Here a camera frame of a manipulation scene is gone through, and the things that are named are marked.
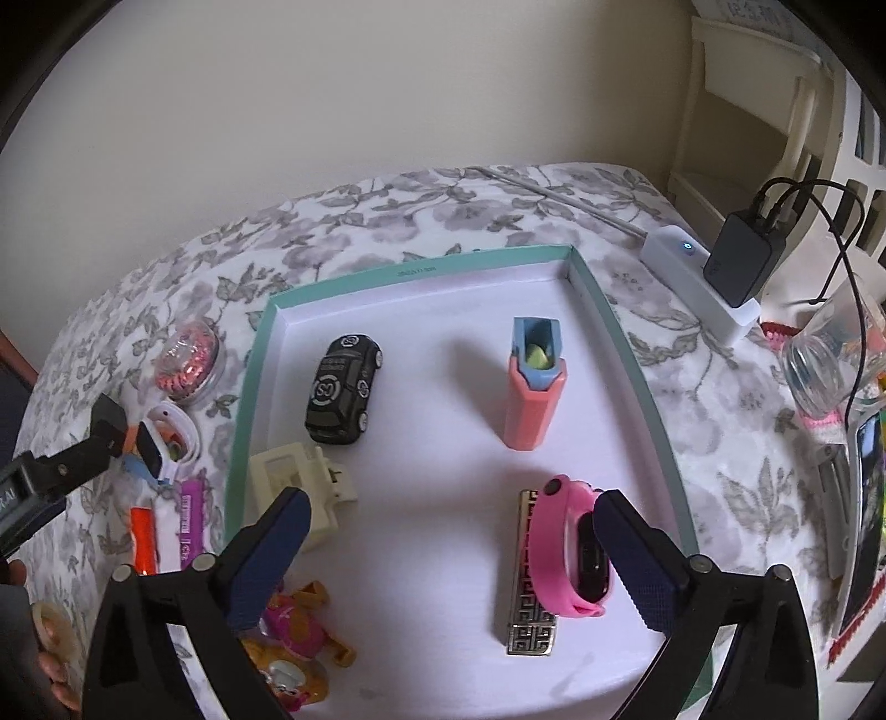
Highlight orange glue tube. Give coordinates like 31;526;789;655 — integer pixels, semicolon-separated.
129;507;159;574

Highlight white smartwatch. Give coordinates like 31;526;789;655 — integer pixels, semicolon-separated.
141;400;201;481

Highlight purple lip balm tube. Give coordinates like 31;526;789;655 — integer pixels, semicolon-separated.
179;477;204;568

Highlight pink dog toy figure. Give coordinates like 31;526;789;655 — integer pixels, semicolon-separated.
240;580;357;716

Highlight clear round case hair ties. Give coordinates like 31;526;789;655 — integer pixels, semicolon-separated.
153;316;227;407

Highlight pink fitness band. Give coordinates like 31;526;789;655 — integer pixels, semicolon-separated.
527;474;611;620

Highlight cream hair claw clip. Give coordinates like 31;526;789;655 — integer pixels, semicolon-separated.
243;441;360;552

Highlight gold patterned lighter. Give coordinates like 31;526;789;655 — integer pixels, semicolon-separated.
506;489;557;657

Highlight black toy car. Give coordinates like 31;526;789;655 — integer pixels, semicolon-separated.
305;333;383;445

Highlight orange blue utility knife toy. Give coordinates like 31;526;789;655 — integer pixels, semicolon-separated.
123;421;177;489

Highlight person's hand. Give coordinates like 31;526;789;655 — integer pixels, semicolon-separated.
9;559;80;717

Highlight floral white blanket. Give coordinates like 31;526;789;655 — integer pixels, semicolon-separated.
17;163;835;645

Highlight clear glass jar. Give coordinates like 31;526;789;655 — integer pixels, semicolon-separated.
779;275;884;420

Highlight teal white box lid tray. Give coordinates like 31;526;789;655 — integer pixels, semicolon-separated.
225;246;697;718

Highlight black power adapter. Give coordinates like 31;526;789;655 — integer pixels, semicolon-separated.
703;210;787;307

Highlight white power strip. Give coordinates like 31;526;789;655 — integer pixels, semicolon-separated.
640;225;760;347

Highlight cream wooden shelf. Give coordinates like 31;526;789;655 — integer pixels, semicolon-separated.
667;17;884;261

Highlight black cable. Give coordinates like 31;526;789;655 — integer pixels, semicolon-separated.
754;177;871;417

